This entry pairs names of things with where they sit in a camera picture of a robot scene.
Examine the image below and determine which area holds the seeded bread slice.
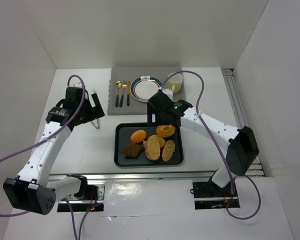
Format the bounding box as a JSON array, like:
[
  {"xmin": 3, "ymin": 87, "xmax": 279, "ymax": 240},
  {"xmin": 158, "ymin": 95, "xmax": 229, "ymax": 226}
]
[
  {"xmin": 161, "ymin": 140, "xmax": 176, "ymax": 162},
  {"xmin": 143, "ymin": 134, "xmax": 166, "ymax": 150},
  {"xmin": 145, "ymin": 148, "xmax": 161, "ymax": 161}
]

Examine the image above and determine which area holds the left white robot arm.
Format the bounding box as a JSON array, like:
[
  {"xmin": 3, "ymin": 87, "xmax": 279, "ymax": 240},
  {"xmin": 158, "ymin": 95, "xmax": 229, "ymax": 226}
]
[{"xmin": 3, "ymin": 87, "xmax": 105, "ymax": 215}]

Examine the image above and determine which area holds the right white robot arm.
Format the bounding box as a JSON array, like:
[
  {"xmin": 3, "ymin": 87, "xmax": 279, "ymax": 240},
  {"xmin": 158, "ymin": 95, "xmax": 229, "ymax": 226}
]
[{"xmin": 148, "ymin": 90, "xmax": 260, "ymax": 188}]

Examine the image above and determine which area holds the brown chocolate bread piece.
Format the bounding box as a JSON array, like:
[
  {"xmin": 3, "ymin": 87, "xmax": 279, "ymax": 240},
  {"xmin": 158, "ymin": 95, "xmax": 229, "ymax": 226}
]
[{"xmin": 121, "ymin": 142, "xmax": 144, "ymax": 159}]

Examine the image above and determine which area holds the orange glazed donut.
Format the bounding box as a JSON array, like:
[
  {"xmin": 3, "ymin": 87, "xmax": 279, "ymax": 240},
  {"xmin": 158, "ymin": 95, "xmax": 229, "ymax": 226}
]
[{"xmin": 156, "ymin": 124, "xmax": 175, "ymax": 138}]

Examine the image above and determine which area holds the white plate green red rim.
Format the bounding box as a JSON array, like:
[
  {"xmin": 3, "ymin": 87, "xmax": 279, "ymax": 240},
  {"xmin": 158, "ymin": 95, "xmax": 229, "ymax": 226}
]
[{"xmin": 130, "ymin": 76, "xmax": 162, "ymax": 103}]

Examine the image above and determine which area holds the grey placemat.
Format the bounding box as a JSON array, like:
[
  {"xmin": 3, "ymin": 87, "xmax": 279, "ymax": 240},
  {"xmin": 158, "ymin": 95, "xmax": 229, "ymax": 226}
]
[{"xmin": 107, "ymin": 65, "xmax": 182, "ymax": 116}]

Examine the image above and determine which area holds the orange round bun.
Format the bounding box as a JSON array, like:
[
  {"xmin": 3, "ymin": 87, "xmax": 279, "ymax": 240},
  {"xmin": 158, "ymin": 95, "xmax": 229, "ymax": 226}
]
[{"xmin": 130, "ymin": 130, "xmax": 147, "ymax": 144}]

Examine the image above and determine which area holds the pale green mug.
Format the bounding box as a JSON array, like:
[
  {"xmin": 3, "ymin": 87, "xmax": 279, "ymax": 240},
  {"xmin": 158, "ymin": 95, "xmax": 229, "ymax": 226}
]
[{"xmin": 166, "ymin": 72, "xmax": 183, "ymax": 94}]

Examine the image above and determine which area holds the black serving tray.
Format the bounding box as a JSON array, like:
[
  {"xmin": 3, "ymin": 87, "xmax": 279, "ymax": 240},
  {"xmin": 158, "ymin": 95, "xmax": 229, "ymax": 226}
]
[{"xmin": 114, "ymin": 123, "xmax": 184, "ymax": 168}]

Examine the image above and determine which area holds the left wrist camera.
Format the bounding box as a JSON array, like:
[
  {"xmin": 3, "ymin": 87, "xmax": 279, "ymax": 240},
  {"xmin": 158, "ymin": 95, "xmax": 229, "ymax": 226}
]
[{"xmin": 63, "ymin": 86, "xmax": 85, "ymax": 111}]

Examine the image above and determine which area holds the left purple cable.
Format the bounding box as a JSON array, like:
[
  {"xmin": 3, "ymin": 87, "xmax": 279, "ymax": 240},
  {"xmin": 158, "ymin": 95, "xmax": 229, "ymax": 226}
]
[{"xmin": 0, "ymin": 74, "xmax": 102, "ymax": 240}]

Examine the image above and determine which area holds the purple cable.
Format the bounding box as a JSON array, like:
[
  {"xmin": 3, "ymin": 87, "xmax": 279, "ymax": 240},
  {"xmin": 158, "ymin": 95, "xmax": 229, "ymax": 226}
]
[
  {"xmin": 0, "ymin": 74, "xmax": 102, "ymax": 240},
  {"xmin": 161, "ymin": 70, "xmax": 262, "ymax": 220}
]

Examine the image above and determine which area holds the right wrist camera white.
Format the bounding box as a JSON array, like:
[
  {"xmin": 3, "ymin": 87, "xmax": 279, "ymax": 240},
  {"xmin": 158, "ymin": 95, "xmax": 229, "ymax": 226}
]
[{"xmin": 159, "ymin": 87, "xmax": 173, "ymax": 100}]

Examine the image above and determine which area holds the gold spoon green handle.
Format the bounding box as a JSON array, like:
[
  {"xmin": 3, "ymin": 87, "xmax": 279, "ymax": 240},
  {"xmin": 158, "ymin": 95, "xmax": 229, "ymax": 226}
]
[{"xmin": 115, "ymin": 81, "xmax": 122, "ymax": 107}]

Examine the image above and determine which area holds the gold fork green handle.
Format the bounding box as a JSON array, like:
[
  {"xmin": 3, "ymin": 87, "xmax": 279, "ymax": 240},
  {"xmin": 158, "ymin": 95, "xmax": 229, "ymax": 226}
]
[{"xmin": 119, "ymin": 80, "xmax": 127, "ymax": 108}]

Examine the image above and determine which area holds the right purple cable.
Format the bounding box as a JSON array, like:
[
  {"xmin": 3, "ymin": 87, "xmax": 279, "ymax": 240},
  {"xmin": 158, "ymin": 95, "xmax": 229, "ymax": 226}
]
[{"xmin": 161, "ymin": 70, "xmax": 262, "ymax": 220}]

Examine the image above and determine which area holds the aluminium rail front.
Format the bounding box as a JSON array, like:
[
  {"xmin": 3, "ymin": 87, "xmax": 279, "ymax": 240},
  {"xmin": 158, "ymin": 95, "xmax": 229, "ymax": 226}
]
[{"xmin": 48, "ymin": 170, "xmax": 218, "ymax": 182}]

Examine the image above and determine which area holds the aluminium rail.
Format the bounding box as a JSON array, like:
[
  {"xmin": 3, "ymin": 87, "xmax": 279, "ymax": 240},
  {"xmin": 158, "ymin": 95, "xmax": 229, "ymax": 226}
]
[
  {"xmin": 48, "ymin": 170, "xmax": 218, "ymax": 182},
  {"xmin": 221, "ymin": 68, "xmax": 265, "ymax": 177}
]

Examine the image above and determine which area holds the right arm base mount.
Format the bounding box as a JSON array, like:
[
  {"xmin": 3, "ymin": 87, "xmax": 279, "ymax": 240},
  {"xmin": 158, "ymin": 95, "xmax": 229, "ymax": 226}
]
[{"xmin": 189, "ymin": 177, "xmax": 240, "ymax": 210}]

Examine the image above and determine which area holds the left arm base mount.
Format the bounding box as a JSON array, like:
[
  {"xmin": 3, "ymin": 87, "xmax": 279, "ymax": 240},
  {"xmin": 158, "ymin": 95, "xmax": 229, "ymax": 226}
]
[{"xmin": 66, "ymin": 183, "xmax": 106, "ymax": 213}]

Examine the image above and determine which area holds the aluminium rail right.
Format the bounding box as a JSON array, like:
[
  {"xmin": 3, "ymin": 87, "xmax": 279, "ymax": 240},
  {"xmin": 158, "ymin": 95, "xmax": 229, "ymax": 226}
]
[{"xmin": 221, "ymin": 68, "xmax": 265, "ymax": 177}]

